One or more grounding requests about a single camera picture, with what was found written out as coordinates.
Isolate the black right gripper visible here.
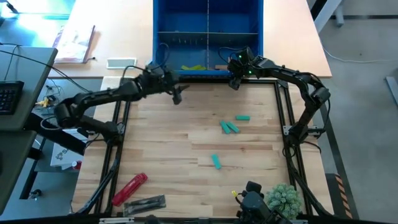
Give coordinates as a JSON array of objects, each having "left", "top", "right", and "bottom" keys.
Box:
[{"left": 228, "top": 57, "right": 261, "bottom": 91}]

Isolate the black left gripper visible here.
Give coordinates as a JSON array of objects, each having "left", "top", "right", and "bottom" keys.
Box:
[{"left": 141, "top": 67, "right": 190, "bottom": 106}]

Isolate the blue plastic bin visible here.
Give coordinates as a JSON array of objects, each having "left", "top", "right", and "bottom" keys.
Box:
[{"left": 151, "top": 0, "right": 265, "bottom": 78}]

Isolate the white-framed smartphone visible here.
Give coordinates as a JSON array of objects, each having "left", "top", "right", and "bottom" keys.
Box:
[{"left": 106, "top": 57, "right": 137, "bottom": 70}]

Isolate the white metal table leg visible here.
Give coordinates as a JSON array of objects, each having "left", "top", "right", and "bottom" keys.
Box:
[{"left": 313, "top": 0, "right": 345, "bottom": 34}]

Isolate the green artificial plant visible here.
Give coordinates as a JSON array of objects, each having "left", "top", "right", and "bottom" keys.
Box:
[{"left": 266, "top": 183, "right": 303, "bottom": 220}]

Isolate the yellow connector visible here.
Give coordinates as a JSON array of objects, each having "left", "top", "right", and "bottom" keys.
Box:
[{"left": 35, "top": 95, "right": 57, "bottom": 108}]

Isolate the black desk beam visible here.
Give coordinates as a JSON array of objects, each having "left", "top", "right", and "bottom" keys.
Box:
[{"left": 23, "top": 116, "right": 87, "bottom": 156}]

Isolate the grey side desk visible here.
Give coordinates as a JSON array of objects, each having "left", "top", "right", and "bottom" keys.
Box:
[{"left": 0, "top": 45, "right": 59, "bottom": 215}]

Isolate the grey metal stand leg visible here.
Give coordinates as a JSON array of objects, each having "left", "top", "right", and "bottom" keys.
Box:
[{"left": 385, "top": 76, "right": 398, "bottom": 106}]

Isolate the black keyboard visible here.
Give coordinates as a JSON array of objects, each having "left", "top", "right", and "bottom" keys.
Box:
[{"left": 0, "top": 80, "right": 25, "bottom": 116}]

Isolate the black caster wheel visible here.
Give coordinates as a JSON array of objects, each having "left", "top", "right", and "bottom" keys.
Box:
[{"left": 27, "top": 188, "right": 44, "bottom": 200}]

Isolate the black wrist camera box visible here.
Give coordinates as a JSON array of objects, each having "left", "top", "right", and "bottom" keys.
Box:
[
  {"left": 146, "top": 63, "right": 166, "bottom": 78},
  {"left": 235, "top": 46, "right": 256, "bottom": 63}
]

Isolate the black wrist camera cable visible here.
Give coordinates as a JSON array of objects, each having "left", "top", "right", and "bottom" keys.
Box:
[
  {"left": 216, "top": 45, "right": 241, "bottom": 65},
  {"left": 123, "top": 42, "right": 170, "bottom": 82}
]

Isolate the silver arm base bracket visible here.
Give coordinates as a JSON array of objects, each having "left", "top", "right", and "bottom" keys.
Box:
[{"left": 282, "top": 125, "right": 325, "bottom": 137}]

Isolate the red tool handle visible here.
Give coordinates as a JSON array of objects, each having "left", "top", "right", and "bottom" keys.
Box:
[{"left": 111, "top": 172, "right": 149, "bottom": 207}]

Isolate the grey floor cable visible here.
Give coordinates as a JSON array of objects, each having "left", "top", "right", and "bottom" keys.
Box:
[{"left": 322, "top": 45, "right": 398, "bottom": 64}]

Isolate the black desk cable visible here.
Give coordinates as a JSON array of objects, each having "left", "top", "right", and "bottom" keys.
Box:
[{"left": 0, "top": 48, "right": 93, "bottom": 94}]

